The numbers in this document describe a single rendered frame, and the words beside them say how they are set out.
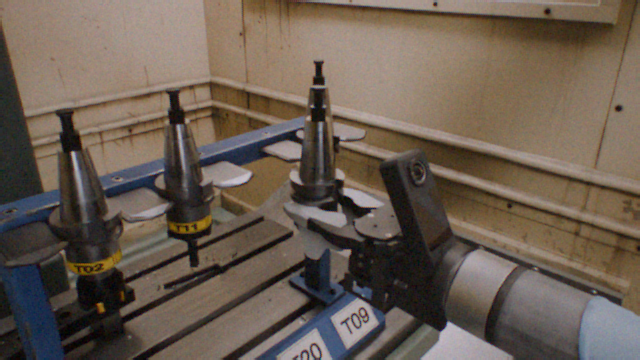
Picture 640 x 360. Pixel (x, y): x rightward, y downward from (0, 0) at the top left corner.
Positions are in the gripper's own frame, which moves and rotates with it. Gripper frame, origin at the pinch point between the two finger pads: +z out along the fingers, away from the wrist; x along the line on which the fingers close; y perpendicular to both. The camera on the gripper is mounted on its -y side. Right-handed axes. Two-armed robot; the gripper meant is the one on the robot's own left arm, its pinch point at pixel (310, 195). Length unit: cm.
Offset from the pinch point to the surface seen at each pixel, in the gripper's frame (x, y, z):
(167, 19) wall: 44, -7, 102
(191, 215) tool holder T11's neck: -12.0, 0.8, 6.7
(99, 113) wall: 19, 17, 101
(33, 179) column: -11, 16, 66
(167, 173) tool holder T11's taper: -13.1, -3.9, 8.9
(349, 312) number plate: 10.9, 24.5, 1.5
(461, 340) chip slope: 37, 42, -6
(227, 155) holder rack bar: -2.5, -2.1, 12.6
